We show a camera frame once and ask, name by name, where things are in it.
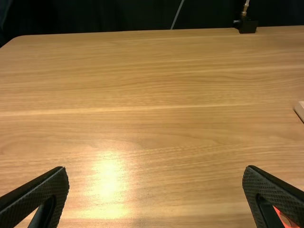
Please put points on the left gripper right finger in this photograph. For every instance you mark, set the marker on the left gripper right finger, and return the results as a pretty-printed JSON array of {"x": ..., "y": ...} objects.
[{"x": 256, "y": 183}]

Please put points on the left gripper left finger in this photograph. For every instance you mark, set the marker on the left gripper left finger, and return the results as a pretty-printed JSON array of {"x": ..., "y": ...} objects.
[{"x": 58, "y": 185}]

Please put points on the wooden peg base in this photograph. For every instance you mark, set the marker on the wooden peg base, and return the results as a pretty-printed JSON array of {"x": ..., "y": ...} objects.
[{"x": 300, "y": 111}]

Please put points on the black clamp stand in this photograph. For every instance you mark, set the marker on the black clamp stand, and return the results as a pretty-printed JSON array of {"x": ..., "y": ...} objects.
[{"x": 248, "y": 26}]

